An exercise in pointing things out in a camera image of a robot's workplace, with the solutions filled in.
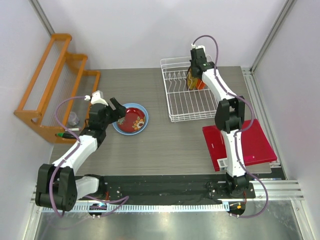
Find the red floral plate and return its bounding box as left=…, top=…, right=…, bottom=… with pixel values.
left=117, top=107, right=147, bottom=134

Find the light blue plate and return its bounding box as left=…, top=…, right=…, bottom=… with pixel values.
left=112, top=103, right=149, bottom=136

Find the yellow patterned plate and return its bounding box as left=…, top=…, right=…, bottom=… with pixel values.
left=186, top=68, right=198, bottom=91

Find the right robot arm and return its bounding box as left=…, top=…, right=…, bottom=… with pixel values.
left=189, top=44, right=249, bottom=198

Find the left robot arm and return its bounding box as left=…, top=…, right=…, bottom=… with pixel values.
left=35, top=95, right=126, bottom=218

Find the orange wooden rack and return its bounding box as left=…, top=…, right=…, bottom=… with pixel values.
left=14, top=33, right=101, bottom=144

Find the orange plate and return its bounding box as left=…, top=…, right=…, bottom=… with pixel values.
left=195, top=78, right=206, bottom=90

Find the clear plastic cup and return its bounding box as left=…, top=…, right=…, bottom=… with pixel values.
left=67, top=111, right=80, bottom=126

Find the white marker pen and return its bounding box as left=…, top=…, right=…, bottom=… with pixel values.
left=67, top=127, right=81, bottom=132

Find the green marker pen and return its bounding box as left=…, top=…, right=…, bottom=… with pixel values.
left=56, top=132, right=78, bottom=139

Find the red cutting board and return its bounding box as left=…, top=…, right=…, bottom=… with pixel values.
left=202, top=119, right=277, bottom=172

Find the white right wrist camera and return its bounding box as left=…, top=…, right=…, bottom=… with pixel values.
left=191, top=43, right=205, bottom=50

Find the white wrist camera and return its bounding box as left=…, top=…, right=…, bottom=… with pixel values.
left=84, top=90, right=109, bottom=106
left=191, top=43, right=205, bottom=50

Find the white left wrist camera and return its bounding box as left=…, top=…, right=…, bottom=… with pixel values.
left=84, top=90, right=109, bottom=106

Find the white wire dish rack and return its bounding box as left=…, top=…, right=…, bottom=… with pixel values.
left=160, top=56, right=218, bottom=123

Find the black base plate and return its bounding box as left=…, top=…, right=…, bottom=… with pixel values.
left=77, top=173, right=256, bottom=206

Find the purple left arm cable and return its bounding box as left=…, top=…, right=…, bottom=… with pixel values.
left=49, top=95, right=130, bottom=218

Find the grey wall conduit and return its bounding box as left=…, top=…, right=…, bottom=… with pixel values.
left=29, top=0, right=55, bottom=36

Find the aluminium frame rail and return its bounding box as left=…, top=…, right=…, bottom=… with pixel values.
left=29, top=179, right=307, bottom=213

